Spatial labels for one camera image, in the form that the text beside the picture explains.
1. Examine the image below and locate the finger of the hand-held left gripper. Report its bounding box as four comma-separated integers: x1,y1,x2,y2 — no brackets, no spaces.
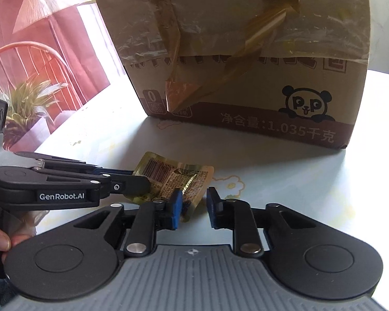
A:
42,167,151,198
15,152,133,175

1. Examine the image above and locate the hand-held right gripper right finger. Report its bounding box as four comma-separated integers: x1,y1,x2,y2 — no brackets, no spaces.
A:
206,187,321,258

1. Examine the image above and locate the floral tablecloth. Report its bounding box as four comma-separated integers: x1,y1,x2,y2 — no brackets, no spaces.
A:
0,69,389,286

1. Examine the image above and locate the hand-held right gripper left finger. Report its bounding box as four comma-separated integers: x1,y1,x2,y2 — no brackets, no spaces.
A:
68,188,183,256

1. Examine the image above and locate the printed pink curtain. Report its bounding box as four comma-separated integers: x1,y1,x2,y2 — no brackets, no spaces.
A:
0,0,130,151

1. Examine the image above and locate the cardboard box with plastic liner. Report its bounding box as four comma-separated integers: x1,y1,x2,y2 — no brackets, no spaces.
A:
94,0,372,151

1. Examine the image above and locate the gold snack packet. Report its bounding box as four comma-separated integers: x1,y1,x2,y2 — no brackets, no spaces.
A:
126,151,215,223

